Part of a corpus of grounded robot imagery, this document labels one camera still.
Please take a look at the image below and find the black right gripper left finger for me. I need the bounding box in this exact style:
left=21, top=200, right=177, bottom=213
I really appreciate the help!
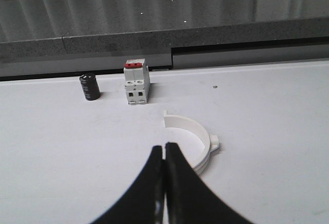
left=93, top=145, right=165, bottom=223

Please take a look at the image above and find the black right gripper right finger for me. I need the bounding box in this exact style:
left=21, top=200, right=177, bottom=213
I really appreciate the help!
left=166, top=142, right=250, bottom=223

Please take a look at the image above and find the white half pipe clamp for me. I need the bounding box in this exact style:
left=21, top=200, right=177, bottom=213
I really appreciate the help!
left=163, top=110, right=220, bottom=175

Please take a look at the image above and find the black cylindrical capacitor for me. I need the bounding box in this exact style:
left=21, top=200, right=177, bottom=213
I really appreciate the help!
left=79, top=73, right=101, bottom=101

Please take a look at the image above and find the grey stone counter ledge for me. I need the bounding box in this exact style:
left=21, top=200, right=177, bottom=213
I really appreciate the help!
left=1, top=0, right=328, bottom=81

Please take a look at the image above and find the white circuit breaker red switch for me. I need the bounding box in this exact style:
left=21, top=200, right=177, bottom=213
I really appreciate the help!
left=123, top=59, right=151, bottom=105

